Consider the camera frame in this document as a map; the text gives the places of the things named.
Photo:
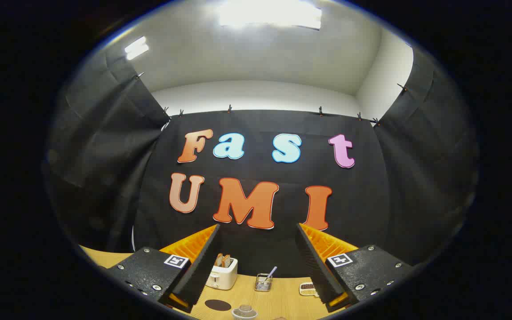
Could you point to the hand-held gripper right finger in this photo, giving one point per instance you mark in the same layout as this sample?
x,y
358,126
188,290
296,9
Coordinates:
x,y
316,266

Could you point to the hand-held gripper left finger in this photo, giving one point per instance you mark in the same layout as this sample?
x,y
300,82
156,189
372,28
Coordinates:
x,y
202,266

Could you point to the dark brown round coaster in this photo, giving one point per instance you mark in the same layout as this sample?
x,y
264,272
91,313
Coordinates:
x,y
218,305

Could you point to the clear bottle with white label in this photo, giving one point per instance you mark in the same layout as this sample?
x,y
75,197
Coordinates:
x,y
244,312

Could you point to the toast slice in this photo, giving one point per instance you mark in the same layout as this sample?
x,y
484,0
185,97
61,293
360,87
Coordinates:
x,y
218,260
226,262

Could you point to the cream toaster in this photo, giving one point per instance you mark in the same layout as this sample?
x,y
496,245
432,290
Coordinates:
x,y
222,278

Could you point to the white divided dish with beans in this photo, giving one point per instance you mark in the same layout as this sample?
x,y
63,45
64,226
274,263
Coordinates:
x,y
308,289

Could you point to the wooden table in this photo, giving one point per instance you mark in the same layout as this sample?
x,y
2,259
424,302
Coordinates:
x,y
282,302

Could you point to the small ceiling light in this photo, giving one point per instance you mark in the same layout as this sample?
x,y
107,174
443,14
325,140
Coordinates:
x,y
136,48

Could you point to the large ceiling light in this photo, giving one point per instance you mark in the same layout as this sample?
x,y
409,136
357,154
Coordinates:
x,y
269,14

